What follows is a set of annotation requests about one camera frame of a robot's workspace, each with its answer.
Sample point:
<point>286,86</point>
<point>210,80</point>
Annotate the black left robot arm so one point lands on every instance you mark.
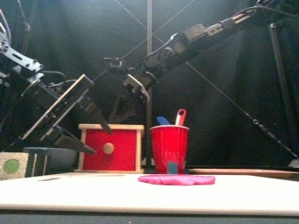
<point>19,62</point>

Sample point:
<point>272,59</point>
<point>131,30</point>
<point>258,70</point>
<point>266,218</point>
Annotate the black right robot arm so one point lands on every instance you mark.
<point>184,43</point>

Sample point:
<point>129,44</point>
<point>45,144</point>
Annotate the red drawer with wooden knob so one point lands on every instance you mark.
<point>123,159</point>

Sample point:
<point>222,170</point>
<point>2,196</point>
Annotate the flat pink dough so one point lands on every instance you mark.
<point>176,179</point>

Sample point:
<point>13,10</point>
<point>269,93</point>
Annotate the wooden box with slotted lid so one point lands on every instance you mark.
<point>111,126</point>

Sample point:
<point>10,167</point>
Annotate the blue utensil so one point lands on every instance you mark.
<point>164,121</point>

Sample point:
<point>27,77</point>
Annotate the red plastic cup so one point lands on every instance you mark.
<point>170,145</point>

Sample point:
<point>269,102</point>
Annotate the wooden block with green dot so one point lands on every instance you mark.
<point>15,166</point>

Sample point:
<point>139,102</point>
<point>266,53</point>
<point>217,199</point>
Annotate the white cutting board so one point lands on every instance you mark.
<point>117,195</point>

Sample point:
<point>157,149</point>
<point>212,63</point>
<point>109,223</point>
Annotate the blue tape strip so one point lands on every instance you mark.
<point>173,168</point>

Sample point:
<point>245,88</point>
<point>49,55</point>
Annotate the flat wooden tray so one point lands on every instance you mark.
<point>249,173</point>

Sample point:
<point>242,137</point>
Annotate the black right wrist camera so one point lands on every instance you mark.
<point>115,63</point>

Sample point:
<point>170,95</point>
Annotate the upright metal frame pole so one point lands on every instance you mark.
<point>149,29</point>

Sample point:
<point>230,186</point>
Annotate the black frame post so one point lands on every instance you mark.
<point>278,73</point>

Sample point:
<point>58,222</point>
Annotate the grey frame bracket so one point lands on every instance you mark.
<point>296,163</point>

